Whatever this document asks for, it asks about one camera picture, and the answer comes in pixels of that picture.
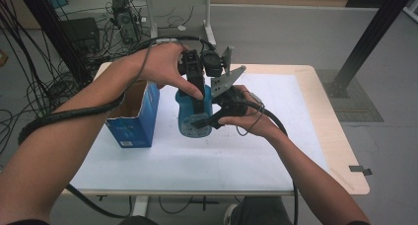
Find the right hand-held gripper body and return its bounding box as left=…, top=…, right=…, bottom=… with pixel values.
left=210, top=65, right=249, bottom=118

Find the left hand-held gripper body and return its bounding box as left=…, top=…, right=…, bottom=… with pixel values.
left=178, top=46, right=235, bottom=88

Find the blue bottle with white cap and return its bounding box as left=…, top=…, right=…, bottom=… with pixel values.
left=174, top=85, right=215, bottom=139

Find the blue cardboard box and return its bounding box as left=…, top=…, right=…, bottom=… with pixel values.
left=105, top=80, right=161, bottom=149

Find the person's left hand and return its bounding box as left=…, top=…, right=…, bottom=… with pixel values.
left=136, top=41, right=205, bottom=102

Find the person's right hand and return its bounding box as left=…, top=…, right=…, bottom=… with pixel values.
left=218, top=85, right=288, bottom=142

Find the white sheet mat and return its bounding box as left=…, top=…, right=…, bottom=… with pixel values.
left=70, top=73, right=329, bottom=191

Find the computer tower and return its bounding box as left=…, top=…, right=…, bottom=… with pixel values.
left=110, top=0, right=143, bottom=45

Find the white table leg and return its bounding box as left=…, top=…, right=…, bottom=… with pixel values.
left=131, top=194, right=151, bottom=218

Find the black case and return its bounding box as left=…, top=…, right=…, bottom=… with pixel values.
left=60, top=17, right=102, bottom=55

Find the light wooden table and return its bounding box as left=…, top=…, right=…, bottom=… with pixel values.
left=62, top=61, right=371, bottom=197

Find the grey tape piece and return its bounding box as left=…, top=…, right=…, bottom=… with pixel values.
left=348, top=165, right=374, bottom=177

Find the white desk frame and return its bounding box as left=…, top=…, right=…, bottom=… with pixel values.
left=124, top=0, right=219, bottom=48

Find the right gripper black corrugated cable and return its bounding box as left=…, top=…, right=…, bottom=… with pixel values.
left=243, top=100, right=300, bottom=225

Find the gripper black corrugated cable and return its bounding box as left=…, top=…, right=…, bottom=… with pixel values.
left=18, top=36, right=216, bottom=219
left=243, top=100, right=300, bottom=225

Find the thin black cable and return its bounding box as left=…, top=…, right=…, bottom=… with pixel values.
left=158, top=194, right=195, bottom=216

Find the left gripper black corrugated cable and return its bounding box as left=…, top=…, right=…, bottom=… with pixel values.
left=18, top=36, right=216, bottom=219

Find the dark stand post with cables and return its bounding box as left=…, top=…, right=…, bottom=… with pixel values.
left=14, top=0, right=95, bottom=86

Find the black metal frame post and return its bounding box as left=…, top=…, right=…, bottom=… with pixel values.
left=323, top=0, right=418, bottom=99

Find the tangle of black floor cables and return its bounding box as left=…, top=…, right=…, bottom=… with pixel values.
left=0, top=0, right=112, bottom=154

